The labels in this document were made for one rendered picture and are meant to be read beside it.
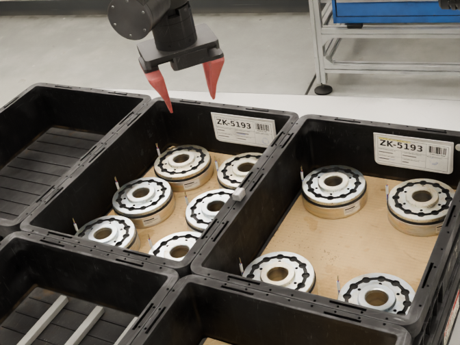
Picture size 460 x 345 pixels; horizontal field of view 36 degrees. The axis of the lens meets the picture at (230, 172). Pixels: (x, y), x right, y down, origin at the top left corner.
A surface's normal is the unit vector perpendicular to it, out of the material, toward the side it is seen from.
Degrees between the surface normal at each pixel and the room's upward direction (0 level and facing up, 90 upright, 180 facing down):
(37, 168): 0
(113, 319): 0
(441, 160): 90
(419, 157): 90
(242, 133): 90
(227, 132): 90
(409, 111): 0
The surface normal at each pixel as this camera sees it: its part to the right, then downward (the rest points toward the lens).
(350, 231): -0.16, -0.81
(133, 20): -0.34, 0.60
